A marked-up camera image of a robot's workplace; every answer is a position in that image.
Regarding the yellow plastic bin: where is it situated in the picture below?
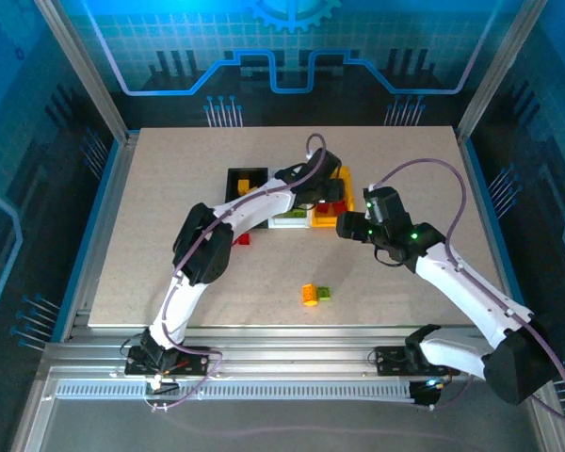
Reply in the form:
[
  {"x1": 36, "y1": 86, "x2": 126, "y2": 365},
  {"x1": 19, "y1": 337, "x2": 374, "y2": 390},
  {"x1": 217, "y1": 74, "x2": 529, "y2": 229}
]
[{"x1": 310, "y1": 165, "x2": 356, "y2": 229}]

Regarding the white plastic bin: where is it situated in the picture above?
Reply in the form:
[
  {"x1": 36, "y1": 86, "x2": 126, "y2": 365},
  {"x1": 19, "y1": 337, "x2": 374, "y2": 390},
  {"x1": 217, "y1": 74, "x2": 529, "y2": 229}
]
[{"x1": 266, "y1": 167, "x2": 312, "y2": 230}]

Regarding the black plastic bin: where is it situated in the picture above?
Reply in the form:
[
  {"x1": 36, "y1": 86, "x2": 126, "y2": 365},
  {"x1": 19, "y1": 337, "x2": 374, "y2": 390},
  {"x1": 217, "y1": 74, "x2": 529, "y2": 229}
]
[{"x1": 225, "y1": 167, "x2": 270, "y2": 231}]

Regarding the aluminium front beam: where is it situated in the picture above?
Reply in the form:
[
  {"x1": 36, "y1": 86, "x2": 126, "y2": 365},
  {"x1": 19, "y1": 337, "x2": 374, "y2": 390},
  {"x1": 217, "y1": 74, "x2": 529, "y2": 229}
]
[{"x1": 40, "y1": 342, "x2": 550, "y2": 382}]

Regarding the black controller box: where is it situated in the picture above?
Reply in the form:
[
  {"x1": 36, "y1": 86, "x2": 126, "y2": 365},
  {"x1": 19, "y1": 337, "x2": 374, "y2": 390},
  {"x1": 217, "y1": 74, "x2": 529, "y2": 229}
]
[{"x1": 408, "y1": 379, "x2": 443, "y2": 410}]

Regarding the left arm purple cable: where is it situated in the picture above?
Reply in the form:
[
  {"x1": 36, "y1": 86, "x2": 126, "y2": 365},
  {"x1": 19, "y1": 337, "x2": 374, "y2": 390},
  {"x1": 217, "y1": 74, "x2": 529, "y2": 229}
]
[{"x1": 162, "y1": 134, "x2": 329, "y2": 413}]

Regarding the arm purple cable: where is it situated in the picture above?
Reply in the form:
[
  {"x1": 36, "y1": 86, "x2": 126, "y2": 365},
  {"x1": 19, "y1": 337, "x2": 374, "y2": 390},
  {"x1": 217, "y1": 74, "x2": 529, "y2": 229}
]
[
  {"x1": 162, "y1": 134, "x2": 329, "y2": 413},
  {"x1": 369, "y1": 158, "x2": 565, "y2": 425}
]

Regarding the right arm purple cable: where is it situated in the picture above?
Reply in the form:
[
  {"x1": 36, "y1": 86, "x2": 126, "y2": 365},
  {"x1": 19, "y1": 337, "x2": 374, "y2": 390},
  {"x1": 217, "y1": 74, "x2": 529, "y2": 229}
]
[{"x1": 369, "y1": 158, "x2": 565, "y2": 425}]

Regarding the white slotted cable duct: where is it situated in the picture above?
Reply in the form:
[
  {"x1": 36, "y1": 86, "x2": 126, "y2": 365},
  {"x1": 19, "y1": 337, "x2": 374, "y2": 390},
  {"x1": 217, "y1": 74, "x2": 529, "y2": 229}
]
[{"x1": 54, "y1": 383, "x2": 418, "y2": 400}]

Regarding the aluminium frame post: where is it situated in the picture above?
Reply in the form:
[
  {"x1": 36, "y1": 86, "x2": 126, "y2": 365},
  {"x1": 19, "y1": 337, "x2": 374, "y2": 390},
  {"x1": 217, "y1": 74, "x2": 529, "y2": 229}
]
[
  {"x1": 455, "y1": 0, "x2": 550, "y2": 145},
  {"x1": 33, "y1": 0, "x2": 140, "y2": 145}
]

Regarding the aluminium side rail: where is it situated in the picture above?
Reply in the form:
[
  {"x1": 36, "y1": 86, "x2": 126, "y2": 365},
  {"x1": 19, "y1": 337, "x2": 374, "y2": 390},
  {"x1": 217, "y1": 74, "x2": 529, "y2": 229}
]
[{"x1": 59, "y1": 134, "x2": 140, "y2": 343}]

